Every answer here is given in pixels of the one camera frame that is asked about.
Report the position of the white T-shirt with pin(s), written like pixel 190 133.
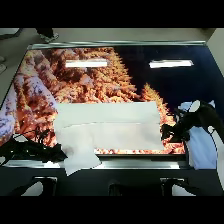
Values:
pixel 113 130

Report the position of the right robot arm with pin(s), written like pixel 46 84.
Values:
pixel 196 118

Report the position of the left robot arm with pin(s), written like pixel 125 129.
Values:
pixel 30 150

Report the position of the pale blue garment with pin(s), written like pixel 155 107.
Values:
pixel 201 150

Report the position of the person's legs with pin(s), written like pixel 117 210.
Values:
pixel 46 33

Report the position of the silver frame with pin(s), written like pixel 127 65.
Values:
pixel 133 164

